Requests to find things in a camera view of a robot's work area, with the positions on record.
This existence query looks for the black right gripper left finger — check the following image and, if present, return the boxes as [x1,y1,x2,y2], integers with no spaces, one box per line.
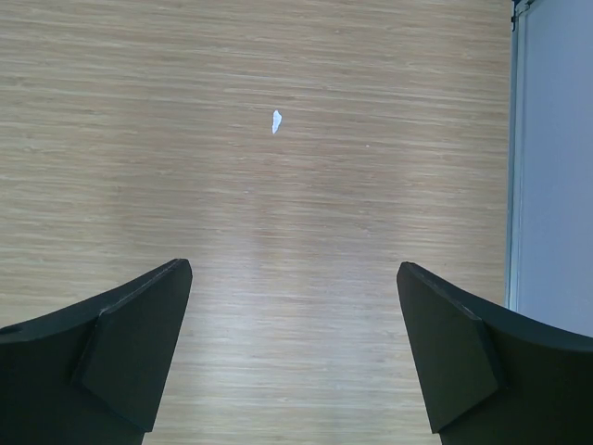
[1,259,192,444]

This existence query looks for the small white paper scrap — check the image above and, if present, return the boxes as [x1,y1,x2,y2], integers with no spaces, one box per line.
[271,109,283,134]

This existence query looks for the aluminium frame post right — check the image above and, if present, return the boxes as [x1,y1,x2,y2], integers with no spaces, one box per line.
[505,1,534,312]

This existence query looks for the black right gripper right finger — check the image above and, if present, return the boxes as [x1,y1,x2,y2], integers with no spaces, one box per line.
[397,262,592,444]

